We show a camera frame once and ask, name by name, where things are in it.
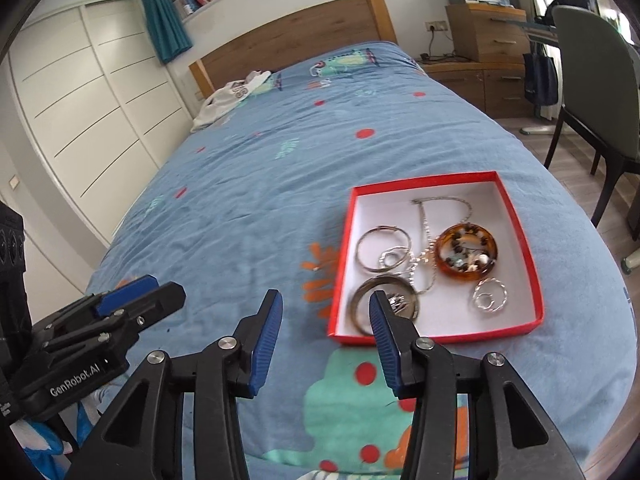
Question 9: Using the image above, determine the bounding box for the dark tortoiseshell bangle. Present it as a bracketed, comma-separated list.
[347, 274, 420, 336]

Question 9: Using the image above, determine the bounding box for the thin silver bangle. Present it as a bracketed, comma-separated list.
[355, 226, 412, 274]

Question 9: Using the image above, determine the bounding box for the silver chain necklace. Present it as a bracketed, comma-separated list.
[401, 195, 475, 295]

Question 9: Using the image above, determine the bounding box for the red white jewelry box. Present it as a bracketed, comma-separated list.
[328, 171, 544, 344]

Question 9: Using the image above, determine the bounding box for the small silver twisted bracelet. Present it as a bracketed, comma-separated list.
[470, 276, 509, 316]

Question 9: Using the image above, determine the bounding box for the amber resin bangle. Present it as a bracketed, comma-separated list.
[433, 222, 498, 281]

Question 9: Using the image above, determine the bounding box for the white door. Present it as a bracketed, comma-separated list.
[1, 145, 92, 321]

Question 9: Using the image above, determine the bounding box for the blue patterned bedspread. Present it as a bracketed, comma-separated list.
[89, 42, 637, 479]

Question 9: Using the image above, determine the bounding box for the white wardrobe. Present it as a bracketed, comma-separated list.
[9, 0, 191, 244]

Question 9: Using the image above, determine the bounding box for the white garment on bed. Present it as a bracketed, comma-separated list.
[191, 70, 271, 132]

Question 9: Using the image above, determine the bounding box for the left teal curtain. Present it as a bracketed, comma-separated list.
[140, 0, 193, 65]

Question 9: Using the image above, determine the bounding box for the low wooden nightstand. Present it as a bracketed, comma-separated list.
[420, 61, 535, 119]

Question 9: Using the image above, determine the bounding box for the wooden headboard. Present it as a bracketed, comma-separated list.
[189, 0, 397, 98]

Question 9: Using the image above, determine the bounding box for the dark hanging bag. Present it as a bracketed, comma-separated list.
[523, 44, 559, 120]

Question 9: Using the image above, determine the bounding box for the wooden drawer cabinet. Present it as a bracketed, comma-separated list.
[446, 3, 530, 64]

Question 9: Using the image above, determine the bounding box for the grey green chair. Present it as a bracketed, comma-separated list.
[544, 6, 639, 226]

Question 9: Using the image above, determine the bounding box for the wall power socket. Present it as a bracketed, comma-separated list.
[425, 21, 449, 32]

